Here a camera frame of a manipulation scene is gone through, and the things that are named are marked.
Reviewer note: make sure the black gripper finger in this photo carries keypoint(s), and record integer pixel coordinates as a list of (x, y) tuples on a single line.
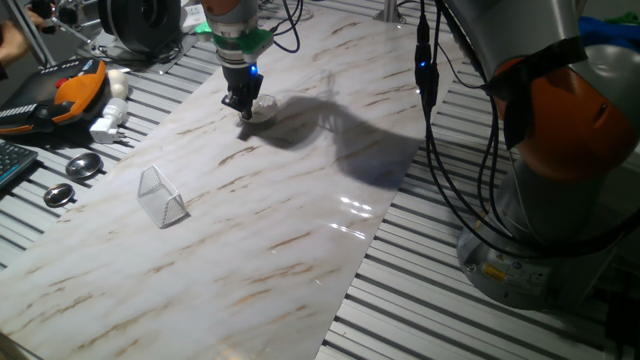
[(256, 92), (235, 104)]

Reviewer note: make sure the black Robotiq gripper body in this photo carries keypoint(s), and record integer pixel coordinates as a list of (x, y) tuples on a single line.
[(241, 82)]

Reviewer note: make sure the white plate with berry print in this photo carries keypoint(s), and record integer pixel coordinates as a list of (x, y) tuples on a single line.
[(265, 107)]

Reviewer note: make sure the person's bare hand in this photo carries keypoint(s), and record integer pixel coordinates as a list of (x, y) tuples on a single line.
[(15, 47)]

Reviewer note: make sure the white power strip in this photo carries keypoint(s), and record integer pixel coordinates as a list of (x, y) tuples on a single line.
[(194, 16)]

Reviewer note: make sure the black round spool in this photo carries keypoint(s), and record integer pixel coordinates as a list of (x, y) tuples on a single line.
[(140, 22)]

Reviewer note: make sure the white egg-shaped object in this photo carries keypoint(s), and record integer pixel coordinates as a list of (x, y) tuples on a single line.
[(118, 82)]

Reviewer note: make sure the white power adapter plug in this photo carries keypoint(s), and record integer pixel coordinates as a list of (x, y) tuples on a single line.
[(107, 122)]

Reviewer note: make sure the marble pattern mat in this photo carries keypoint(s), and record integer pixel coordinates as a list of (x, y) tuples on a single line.
[(225, 250)]

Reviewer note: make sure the large round steel dish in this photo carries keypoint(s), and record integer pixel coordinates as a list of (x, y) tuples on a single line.
[(84, 166)]

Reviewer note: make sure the orange black teach pendant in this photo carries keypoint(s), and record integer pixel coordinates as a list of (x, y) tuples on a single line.
[(50, 95)]

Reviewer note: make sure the small round steel dish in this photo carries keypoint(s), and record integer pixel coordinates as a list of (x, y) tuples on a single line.
[(58, 195)]

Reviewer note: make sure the thin aluminium bar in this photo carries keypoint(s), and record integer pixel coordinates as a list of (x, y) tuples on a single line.
[(30, 32)]

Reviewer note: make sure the black computer keyboard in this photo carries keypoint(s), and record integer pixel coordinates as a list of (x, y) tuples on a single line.
[(12, 162)]

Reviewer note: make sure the blue bag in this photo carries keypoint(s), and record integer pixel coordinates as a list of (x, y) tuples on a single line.
[(610, 32)]

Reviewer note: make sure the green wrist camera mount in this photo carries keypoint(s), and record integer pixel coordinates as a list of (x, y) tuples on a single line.
[(250, 45)]

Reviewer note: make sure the aluminium frame post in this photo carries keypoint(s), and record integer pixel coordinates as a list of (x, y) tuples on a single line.
[(390, 10)]

